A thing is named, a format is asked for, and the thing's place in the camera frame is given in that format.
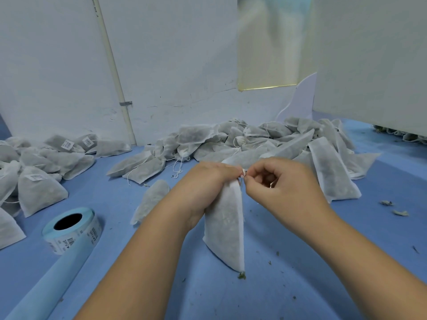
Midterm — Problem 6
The person's right hand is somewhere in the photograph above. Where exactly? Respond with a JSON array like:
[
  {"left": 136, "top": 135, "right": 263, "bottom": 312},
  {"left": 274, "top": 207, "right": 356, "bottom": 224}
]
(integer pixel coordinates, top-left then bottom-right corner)
[{"left": 244, "top": 157, "right": 331, "bottom": 228}]

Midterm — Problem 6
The person's left hand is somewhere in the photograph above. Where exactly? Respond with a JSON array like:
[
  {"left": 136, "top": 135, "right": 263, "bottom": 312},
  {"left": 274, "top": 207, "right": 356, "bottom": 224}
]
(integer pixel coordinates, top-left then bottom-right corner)
[{"left": 166, "top": 161, "right": 243, "bottom": 231}]

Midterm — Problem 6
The white drawstring herb sachet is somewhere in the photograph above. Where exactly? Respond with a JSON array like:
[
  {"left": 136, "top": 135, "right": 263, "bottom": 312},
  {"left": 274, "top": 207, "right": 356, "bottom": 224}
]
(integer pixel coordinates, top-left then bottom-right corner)
[{"left": 202, "top": 178, "right": 246, "bottom": 274}]

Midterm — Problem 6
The person's left forearm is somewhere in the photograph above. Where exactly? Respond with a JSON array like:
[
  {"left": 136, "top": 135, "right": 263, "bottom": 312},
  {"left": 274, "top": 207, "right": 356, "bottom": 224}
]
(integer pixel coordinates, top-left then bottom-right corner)
[{"left": 74, "top": 199, "right": 201, "bottom": 320}]

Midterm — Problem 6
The person's right forearm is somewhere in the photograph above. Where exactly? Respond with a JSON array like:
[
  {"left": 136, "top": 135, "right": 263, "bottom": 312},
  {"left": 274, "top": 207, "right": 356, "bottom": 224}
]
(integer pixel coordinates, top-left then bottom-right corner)
[{"left": 290, "top": 202, "right": 427, "bottom": 320}]

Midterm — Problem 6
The pile of plain white sachets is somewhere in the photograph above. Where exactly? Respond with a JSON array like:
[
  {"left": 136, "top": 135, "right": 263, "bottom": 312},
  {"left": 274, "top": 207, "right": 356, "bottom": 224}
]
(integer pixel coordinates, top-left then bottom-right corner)
[{"left": 106, "top": 116, "right": 381, "bottom": 204}]

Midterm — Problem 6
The flat lone white sachet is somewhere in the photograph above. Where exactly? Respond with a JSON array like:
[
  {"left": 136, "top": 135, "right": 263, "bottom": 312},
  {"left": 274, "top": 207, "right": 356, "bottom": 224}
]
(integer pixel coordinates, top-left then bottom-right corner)
[{"left": 130, "top": 179, "right": 171, "bottom": 226}]

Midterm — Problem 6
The curved white card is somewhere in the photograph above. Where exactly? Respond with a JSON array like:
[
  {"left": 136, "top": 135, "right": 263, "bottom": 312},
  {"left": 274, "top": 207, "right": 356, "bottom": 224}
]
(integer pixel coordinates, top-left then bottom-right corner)
[{"left": 276, "top": 72, "right": 317, "bottom": 124}]

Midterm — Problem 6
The yellowish translucent plastic sheet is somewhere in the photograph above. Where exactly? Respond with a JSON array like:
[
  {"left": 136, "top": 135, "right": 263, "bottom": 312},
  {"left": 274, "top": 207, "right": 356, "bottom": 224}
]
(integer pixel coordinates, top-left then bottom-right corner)
[{"left": 236, "top": 0, "right": 317, "bottom": 92}]

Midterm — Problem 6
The row of sachets under board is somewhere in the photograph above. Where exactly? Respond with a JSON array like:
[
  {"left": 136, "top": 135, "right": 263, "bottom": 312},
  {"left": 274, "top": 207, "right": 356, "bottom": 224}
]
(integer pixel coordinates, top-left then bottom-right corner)
[{"left": 373, "top": 125, "right": 427, "bottom": 146}]

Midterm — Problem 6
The roll of printed labels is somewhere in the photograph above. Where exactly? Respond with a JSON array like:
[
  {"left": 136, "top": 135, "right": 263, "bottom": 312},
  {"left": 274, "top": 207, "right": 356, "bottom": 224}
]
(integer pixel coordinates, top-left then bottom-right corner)
[{"left": 42, "top": 207, "right": 103, "bottom": 256}]

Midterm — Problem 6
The large white board panel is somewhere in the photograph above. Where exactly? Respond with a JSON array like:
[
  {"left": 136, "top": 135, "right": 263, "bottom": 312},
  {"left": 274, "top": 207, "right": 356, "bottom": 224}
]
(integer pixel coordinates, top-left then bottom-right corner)
[{"left": 311, "top": 0, "right": 427, "bottom": 137}]

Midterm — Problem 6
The pile of labelled white sachets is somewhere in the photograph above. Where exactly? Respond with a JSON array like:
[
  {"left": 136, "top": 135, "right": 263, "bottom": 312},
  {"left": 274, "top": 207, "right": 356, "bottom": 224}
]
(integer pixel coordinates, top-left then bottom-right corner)
[{"left": 0, "top": 133, "right": 132, "bottom": 250}]

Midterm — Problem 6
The light blue backing paper strip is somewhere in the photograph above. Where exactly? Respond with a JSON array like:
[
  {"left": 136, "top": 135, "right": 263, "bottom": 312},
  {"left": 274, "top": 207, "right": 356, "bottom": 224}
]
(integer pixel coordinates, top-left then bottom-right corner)
[{"left": 3, "top": 230, "right": 98, "bottom": 320}]

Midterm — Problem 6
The white wall pipe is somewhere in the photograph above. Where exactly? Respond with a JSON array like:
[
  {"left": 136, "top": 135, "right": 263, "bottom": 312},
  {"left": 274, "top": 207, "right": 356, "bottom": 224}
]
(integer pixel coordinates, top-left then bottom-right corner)
[{"left": 91, "top": 0, "right": 137, "bottom": 147}]

